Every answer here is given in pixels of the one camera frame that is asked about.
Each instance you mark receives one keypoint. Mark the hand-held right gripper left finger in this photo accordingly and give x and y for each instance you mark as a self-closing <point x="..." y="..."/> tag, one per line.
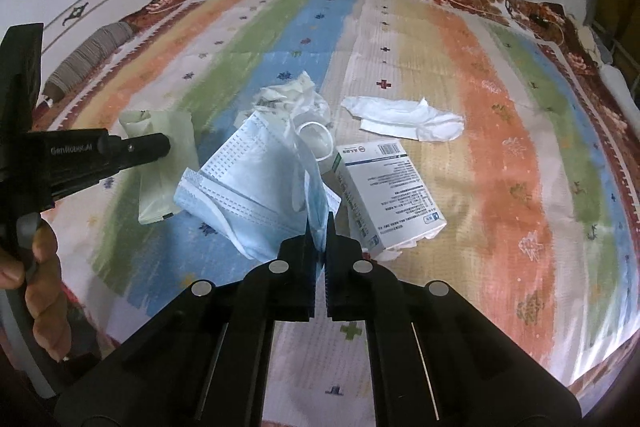
<point x="295" y="257"/>

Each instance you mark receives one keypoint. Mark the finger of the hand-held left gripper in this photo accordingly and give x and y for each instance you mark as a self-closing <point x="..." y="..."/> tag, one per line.
<point x="145" y="147"/>

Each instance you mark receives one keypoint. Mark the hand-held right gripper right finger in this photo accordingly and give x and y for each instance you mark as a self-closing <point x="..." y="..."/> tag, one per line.
<point x="345" y="262"/>

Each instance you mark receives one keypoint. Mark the light green packet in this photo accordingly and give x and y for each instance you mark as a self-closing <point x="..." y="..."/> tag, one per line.
<point x="160" y="187"/>

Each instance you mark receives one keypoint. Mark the white medicine box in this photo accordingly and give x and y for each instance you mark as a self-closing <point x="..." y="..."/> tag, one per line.
<point x="390" y="197"/>

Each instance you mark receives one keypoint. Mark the blue face mask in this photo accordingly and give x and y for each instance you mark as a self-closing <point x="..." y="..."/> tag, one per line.
<point x="250" y="187"/>

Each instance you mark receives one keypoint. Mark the white tissue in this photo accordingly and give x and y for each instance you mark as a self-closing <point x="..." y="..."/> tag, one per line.
<point x="400" y="117"/>

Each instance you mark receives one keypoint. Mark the white plastic wrapper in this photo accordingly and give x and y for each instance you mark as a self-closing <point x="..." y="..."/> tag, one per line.
<point x="300" y="94"/>

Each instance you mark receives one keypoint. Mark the person's left hand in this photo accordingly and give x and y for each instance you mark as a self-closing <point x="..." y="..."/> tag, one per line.
<point x="47" y="297"/>

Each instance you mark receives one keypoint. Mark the grey ribbed pillow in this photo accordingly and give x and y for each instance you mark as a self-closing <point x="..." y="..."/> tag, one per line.
<point x="85" y="57"/>

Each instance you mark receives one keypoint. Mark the striped colourful mat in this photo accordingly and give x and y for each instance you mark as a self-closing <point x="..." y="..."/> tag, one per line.
<point x="500" y="157"/>

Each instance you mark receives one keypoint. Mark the white folded cloth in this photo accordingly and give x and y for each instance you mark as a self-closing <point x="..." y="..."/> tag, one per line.
<point x="617" y="79"/>

